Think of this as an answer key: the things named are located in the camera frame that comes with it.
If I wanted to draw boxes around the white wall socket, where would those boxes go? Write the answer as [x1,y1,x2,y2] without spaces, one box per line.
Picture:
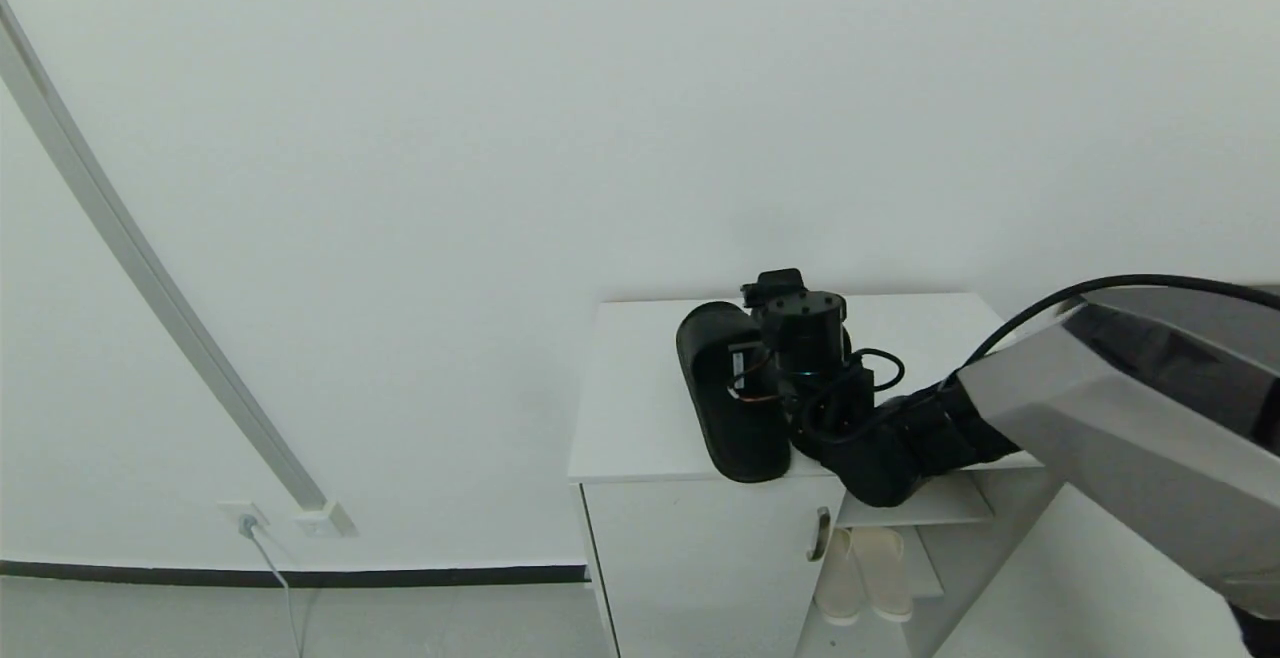
[217,500,272,536]

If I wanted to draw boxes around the black cable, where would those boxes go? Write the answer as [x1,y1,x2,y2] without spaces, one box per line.
[848,347,907,395]
[938,274,1280,391]

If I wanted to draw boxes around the grey power cable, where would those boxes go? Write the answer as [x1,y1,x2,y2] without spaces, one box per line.
[238,515,307,658]

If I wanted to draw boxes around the black slipper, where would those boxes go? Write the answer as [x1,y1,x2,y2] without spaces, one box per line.
[675,300,794,485]

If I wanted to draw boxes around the white cabinet door with handle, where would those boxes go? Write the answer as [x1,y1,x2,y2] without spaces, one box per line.
[582,476,847,658]

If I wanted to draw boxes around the white wall cable duct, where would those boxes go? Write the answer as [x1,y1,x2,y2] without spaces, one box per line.
[0,0,359,540]

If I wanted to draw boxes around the white cabinet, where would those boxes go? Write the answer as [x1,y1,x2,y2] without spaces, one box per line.
[567,292,1063,658]

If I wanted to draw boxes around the white slipper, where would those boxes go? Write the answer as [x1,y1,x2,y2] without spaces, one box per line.
[814,527,867,627]
[858,527,915,624]

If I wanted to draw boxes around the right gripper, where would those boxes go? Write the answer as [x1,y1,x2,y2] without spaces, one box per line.
[724,291,853,405]

